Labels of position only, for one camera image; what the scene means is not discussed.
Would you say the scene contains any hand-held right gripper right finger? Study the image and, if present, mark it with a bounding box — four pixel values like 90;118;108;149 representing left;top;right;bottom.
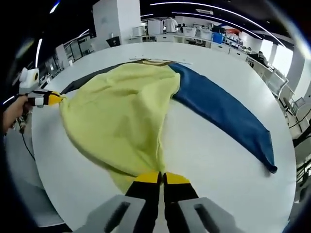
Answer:
162;171;246;233

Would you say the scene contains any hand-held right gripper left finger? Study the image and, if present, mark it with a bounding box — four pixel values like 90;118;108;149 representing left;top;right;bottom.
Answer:
72;171;162;233

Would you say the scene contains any yellow blue grey garment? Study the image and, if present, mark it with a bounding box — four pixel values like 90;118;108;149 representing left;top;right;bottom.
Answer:
59;59;278;195

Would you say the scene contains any white template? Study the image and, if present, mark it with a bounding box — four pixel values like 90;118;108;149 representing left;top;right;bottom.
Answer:
129;57;193;66

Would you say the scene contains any person's left hand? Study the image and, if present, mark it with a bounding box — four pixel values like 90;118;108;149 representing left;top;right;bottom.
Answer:
2;95;32;133

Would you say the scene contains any black waste bin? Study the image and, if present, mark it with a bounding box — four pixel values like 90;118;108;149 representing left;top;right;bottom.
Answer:
106;36;121;48

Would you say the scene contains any white square pillar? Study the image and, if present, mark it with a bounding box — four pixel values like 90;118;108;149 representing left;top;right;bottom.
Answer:
92;0;142;50

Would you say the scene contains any small white appliance box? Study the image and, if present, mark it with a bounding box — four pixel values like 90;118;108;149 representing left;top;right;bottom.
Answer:
132;26;147;37

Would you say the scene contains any large white appliance box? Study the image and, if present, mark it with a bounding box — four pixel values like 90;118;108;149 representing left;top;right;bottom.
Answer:
147;19;163;35

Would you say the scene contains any white cabinet row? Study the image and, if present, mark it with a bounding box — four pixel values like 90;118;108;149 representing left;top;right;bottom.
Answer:
128;33;246;57

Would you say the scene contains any white storage bin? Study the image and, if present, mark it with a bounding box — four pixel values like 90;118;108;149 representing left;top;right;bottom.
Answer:
196;29;212;41
182;26;196;37

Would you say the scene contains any white office chair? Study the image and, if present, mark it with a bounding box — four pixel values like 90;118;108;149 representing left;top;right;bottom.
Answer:
268;69;289;96

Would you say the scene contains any blue storage bin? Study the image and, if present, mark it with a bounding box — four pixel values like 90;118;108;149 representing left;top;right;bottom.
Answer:
211;33;224;45

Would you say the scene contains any long ceiling light strip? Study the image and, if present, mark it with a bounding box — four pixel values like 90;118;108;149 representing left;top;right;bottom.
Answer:
150;1;285;47

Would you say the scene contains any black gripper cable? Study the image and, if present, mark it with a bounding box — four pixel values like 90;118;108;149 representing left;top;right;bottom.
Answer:
19;130;37;163

